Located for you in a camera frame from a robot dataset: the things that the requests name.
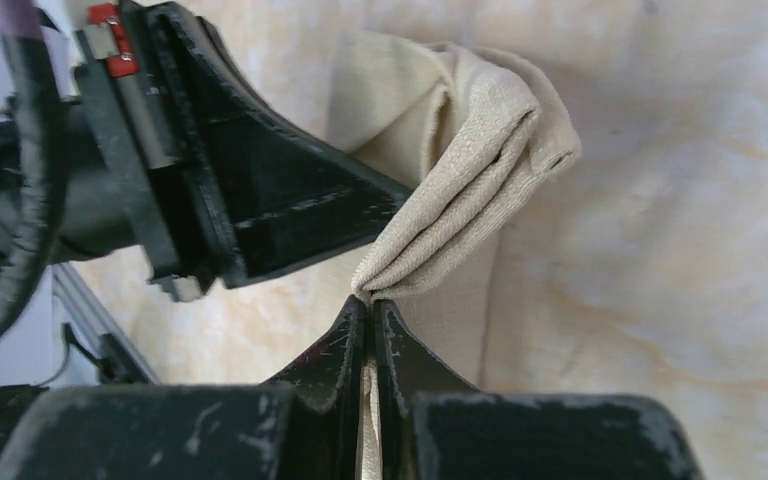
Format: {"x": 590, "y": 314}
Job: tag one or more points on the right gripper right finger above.
{"x": 409, "y": 374}

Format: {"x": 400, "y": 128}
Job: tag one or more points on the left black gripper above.
{"x": 184, "y": 159}

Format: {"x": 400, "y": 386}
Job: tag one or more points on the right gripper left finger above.
{"x": 321, "y": 438}

